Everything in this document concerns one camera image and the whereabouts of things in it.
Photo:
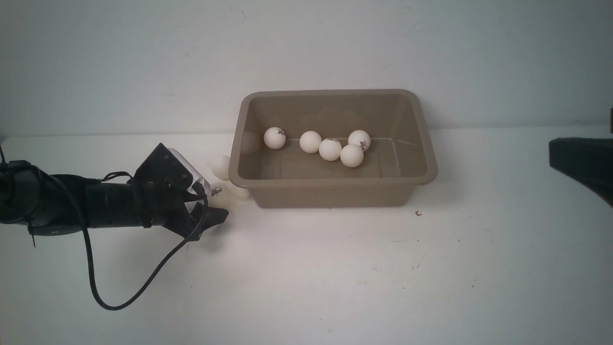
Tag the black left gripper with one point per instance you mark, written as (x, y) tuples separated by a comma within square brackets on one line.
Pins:
[(163, 205)]

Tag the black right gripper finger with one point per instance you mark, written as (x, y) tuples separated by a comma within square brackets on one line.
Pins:
[(587, 161)]

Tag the white logo ball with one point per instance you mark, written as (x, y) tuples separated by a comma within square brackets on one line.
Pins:
[(330, 149), (274, 138)]

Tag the white logo ball corner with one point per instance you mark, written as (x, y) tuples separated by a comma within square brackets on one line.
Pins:
[(219, 196), (360, 138)]

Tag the beige plastic bin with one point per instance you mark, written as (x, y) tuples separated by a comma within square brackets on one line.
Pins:
[(400, 158)]

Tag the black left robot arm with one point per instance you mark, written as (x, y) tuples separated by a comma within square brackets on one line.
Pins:
[(54, 205)]

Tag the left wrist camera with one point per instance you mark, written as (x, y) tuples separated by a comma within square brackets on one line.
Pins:
[(166, 165)]

